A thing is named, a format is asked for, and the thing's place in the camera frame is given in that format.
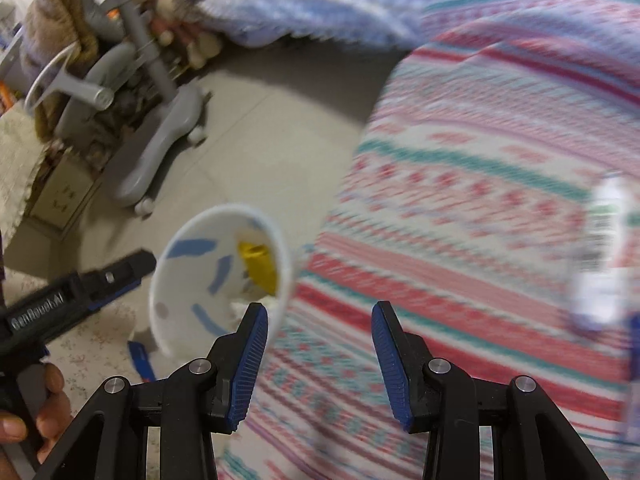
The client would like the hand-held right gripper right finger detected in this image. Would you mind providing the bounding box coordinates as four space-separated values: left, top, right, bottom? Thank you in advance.
371 301 608 480

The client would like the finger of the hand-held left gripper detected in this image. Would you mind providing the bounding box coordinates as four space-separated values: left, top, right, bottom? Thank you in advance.
75 251 157 313

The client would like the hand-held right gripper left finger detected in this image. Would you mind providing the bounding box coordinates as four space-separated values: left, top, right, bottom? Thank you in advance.
37 302 271 480

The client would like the white plastic bin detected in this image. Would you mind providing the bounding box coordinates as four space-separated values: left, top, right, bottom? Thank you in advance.
149 203 292 363

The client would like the white plastic bottle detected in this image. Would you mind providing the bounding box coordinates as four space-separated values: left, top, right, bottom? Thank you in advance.
570 172 633 331

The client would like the person's left hand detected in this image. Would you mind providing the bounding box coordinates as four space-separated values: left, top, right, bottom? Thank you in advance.
0 364 72 461

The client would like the crumpled white tissue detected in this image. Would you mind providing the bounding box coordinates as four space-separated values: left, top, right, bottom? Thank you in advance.
229 294 281 323

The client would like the floral cloth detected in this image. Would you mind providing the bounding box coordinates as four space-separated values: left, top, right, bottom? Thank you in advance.
47 305 168 403

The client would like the cardboard box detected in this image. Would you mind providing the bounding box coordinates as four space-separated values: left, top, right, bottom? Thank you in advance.
25 155 103 235

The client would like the yellow snack packet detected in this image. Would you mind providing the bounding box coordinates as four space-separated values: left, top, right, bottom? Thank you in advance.
237 241 277 296

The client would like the cream lace cloth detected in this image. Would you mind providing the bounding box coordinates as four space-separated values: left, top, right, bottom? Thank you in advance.
0 110 47 243

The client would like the grey swivel chair base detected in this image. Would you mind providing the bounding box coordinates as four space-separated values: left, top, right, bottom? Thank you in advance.
25 0 212 217

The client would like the pink striped patterned blanket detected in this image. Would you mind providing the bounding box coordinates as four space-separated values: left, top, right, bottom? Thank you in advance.
215 0 640 480

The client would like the beige plush toy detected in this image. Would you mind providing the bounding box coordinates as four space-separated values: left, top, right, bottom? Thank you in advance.
125 0 222 70

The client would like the brown fuzzy cloth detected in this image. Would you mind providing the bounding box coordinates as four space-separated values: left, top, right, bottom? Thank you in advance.
20 0 103 128

